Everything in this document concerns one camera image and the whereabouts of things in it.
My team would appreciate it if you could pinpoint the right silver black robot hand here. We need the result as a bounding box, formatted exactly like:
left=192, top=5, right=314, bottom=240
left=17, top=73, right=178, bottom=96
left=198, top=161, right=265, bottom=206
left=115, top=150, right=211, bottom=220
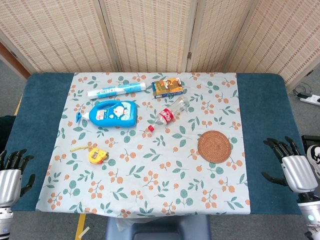
left=261, top=136, right=319, bottom=194

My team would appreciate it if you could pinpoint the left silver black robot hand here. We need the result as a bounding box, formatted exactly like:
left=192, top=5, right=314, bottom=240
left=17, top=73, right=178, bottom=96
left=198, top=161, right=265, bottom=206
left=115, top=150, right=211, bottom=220
left=0, top=148, right=36, bottom=208

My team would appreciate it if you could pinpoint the yellow tape measure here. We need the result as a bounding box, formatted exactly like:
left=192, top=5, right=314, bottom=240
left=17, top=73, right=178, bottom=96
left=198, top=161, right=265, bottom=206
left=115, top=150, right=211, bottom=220
left=69, top=146, right=110, bottom=166

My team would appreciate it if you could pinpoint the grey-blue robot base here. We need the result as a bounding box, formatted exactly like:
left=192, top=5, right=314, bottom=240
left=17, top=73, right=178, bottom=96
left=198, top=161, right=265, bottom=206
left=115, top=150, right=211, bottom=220
left=104, top=214, right=212, bottom=240

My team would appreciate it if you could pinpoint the black white sneaker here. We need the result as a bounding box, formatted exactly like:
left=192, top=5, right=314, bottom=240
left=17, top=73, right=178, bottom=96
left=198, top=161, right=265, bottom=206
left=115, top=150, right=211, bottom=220
left=306, top=144, right=320, bottom=180

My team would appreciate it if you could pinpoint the black box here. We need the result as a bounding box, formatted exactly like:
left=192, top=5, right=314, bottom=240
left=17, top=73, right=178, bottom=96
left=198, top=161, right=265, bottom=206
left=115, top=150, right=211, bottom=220
left=301, top=134, right=320, bottom=151

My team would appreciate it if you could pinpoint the black bulky object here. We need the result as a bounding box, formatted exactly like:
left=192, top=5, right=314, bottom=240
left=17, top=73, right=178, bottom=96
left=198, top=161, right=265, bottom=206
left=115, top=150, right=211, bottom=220
left=0, top=115, right=16, bottom=153

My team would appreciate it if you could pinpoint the dark teal table cover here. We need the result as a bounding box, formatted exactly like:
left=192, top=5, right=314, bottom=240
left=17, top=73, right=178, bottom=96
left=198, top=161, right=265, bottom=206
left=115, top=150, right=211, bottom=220
left=4, top=72, right=302, bottom=216

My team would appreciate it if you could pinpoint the white power strip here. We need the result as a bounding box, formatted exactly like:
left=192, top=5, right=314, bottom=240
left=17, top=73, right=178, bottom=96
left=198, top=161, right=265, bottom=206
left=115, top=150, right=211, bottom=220
left=299, top=94, right=320, bottom=106

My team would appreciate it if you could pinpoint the round woven brown coaster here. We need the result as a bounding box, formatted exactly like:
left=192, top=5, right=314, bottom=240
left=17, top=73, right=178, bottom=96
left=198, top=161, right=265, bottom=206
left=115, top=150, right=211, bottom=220
left=197, top=130, right=233, bottom=163

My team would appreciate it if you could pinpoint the blue cartoon detergent bottle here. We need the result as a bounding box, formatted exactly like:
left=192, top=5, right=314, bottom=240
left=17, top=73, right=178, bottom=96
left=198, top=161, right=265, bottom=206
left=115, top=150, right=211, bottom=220
left=76, top=100, right=138, bottom=128

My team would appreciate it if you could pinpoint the brown wooden board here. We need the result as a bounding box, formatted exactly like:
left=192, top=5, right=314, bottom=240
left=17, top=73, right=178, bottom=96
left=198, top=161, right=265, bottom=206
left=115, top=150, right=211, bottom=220
left=0, top=41, right=31, bottom=81

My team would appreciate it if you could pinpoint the woven folding screen panel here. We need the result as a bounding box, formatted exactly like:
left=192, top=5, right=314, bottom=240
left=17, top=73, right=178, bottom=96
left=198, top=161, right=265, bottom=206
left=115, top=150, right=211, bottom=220
left=186, top=0, right=261, bottom=73
left=0, top=0, right=118, bottom=74
left=226, top=0, right=320, bottom=87
left=98, top=0, right=198, bottom=73

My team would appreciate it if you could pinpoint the floral fruit-print tablecloth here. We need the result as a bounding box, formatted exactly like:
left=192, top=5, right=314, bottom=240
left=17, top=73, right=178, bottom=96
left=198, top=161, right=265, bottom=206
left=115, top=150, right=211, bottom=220
left=35, top=71, right=251, bottom=218

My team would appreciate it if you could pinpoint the clear red-label cola bottle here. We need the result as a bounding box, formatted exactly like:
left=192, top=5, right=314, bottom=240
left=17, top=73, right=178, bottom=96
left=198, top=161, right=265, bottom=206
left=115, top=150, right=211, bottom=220
left=147, top=95, right=191, bottom=133

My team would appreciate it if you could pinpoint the orange snack packet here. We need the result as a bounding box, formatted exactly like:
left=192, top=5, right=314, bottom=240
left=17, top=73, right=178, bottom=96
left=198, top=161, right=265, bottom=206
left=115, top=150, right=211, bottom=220
left=151, top=76, right=184, bottom=99

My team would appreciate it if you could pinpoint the thin black floor cable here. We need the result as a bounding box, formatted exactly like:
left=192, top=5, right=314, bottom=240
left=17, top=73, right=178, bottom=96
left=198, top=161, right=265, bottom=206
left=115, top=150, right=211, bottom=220
left=291, top=82, right=313, bottom=97

